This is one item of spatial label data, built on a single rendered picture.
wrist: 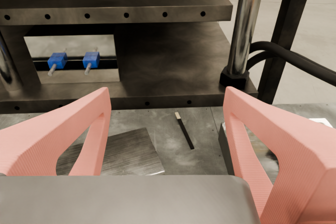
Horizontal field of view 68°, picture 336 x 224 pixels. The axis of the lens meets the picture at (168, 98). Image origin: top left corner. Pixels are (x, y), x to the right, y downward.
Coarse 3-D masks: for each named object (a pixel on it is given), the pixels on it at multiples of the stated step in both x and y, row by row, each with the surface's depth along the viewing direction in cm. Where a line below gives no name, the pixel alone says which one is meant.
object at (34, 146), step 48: (96, 96) 11; (0, 144) 6; (48, 144) 7; (96, 144) 11; (0, 192) 5; (48, 192) 5; (96, 192) 5; (144, 192) 5; (192, 192) 5; (240, 192) 5
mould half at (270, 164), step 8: (320, 120) 60; (224, 128) 58; (248, 128) 58; (224, 136) 57; (248, 136) 56; (256, 136) 56; (224, 144) 57; (256, 144) 45; (264, 144) 45; (224, 152) 58; (256, 152) 43; (264, 152) 43; (272, 152) 43; (224, 160) 58; (264, 160) 42; (272, 160) 42; (232, 168) 52; (264, 168) 41; (272, 168) 41; (272, 176) 40; (272, 184) 40
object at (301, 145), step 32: (224, 96) 13; (256, 128) 9; (288, 128) 7; (320, 128) 7; (256, 160) 11; (288, 160) 7; (320, 160) 5; (256, 192) 10; (288, 192) 7; (320, 192) 6
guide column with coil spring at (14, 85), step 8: (0, 32) 74; (0, 40) 74; (0, 48) 74; (0, 56) 75; (8, 56) 77; (0, 64) 76; (8, 64) 78; (0, 72) 78; (8, 72) 79; (16, 72) 81; (8, 80) 80; (16, 80) 82; (8, 88) 82; (16, 88) 83
